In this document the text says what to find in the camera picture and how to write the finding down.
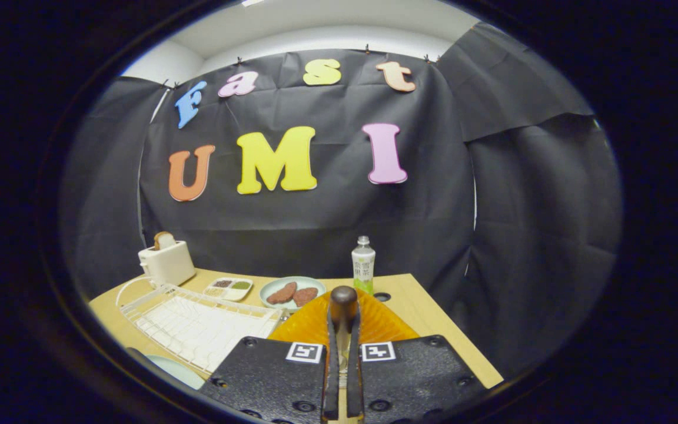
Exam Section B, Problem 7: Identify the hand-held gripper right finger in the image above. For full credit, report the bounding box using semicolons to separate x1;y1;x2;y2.
348;290;488;424

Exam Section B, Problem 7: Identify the black backdrop cloth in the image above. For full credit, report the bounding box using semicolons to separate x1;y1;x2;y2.
59;24;622;377

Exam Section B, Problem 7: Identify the wooden handled spoon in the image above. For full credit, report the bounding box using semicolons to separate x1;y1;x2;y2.
328;286;359;422

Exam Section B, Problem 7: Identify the white divided tray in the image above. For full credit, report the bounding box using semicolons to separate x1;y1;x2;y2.
204;277;254;302

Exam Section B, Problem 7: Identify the white drip tray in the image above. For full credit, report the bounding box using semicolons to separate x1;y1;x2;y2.
136;294;278;369

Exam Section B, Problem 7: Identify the white wire dish rack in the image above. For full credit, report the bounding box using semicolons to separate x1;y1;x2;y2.
117;276;285;375

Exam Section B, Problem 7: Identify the pale green serving plate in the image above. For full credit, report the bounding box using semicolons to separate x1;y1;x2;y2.
259;276;327;312

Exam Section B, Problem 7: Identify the white green drink bottle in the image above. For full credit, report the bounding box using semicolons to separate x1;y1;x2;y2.
351;236;376;295

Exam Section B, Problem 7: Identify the grey-green plate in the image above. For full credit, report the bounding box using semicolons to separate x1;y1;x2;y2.
139;353;205;390

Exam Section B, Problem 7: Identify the white toaster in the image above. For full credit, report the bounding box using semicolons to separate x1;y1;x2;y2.
138;240;197;287

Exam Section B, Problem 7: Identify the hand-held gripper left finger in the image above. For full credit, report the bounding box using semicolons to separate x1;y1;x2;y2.
201;290;340;424

